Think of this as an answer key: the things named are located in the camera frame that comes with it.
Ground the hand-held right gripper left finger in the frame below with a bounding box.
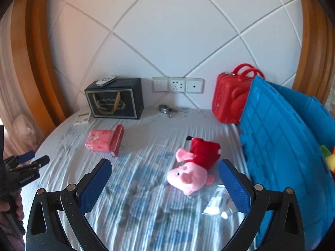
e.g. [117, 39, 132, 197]
[25, 158, 113, 251]

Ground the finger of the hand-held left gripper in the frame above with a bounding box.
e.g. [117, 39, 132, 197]
[9, 155, 50, 173]
[4, 150, 36, 166]

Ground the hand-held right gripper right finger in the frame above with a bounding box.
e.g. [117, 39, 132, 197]
[218, 158, 305, 251]

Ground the pink tissue pack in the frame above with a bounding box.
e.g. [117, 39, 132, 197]
[85, 129, 116, 152]

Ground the pink pig plush toy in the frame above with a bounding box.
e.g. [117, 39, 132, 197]
[167, 135, 222, 196]

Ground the blue plastic storage crate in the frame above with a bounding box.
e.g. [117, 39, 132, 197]
[239, 75, 335, 251]

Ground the person's left hand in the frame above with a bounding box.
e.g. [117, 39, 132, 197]
[0, 188, 25, 221]

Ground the clear plastic wrapper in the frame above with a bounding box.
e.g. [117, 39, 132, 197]
[203, 186, 242, 219]

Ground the flat white card box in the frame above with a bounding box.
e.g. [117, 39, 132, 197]
[73, 111, 92, 126]

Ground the sheer pale curtain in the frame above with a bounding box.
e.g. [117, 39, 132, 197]
[0, 18, 45, 157]

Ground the black gift box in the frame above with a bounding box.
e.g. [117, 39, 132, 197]
[84, 78, 145, 120]

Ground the small red suitcase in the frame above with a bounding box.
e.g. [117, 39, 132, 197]
[211, 63, 265, 125]

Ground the yellow duck plush toy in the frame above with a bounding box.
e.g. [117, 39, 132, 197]
[325, 146, 335, 173]

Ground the metal key bunch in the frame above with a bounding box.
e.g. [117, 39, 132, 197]
[159, 104, 181, 119]

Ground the white remote control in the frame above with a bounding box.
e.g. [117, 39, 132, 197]
[96, 75, 117, 87]

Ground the wooden wall frame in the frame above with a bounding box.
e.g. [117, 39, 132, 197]
[12, 0, 67, 128]
[292, 0, 330, 102]

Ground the white wall plate one hole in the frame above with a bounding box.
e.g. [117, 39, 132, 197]
[186, 78, 204, 95]

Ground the white wall power socket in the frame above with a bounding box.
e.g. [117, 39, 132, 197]
[168, 77, 187, 94]

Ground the white wall light switch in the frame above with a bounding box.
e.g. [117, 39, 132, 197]
[152, 76, 169, 92]

